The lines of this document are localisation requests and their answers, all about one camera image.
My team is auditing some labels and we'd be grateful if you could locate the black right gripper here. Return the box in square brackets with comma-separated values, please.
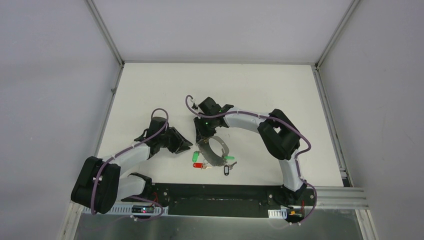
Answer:
[194, 115, 217, 143]

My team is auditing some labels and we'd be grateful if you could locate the grey perforated key organizer plate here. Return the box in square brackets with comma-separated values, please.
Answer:
[196, 136, 230, 167]

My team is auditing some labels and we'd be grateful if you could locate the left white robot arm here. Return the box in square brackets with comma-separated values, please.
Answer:
[70, 116, 193, 214]

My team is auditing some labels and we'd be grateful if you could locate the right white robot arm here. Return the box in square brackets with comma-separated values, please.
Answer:
[185, 95, 311, 205]

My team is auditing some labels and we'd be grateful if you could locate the green tagged key on plate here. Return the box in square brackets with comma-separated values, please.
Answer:
[192, 151, 200, 163]

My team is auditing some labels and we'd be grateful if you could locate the red tagged key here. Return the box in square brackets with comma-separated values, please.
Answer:
[192, 162, 213, 170]

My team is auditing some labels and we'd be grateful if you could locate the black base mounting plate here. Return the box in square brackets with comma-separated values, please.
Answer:
[139, 183, 317, 218]

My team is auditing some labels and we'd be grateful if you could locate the left white cable duct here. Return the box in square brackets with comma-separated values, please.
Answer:
[82, 203, 169, 216]

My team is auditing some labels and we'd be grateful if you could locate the white cable duct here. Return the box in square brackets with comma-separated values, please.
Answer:
[267, 209, 288, 219]
[82, 203, 169, 216]

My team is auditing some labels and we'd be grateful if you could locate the right white cable duct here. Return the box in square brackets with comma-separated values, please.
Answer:
[267, 209, 288, 219]

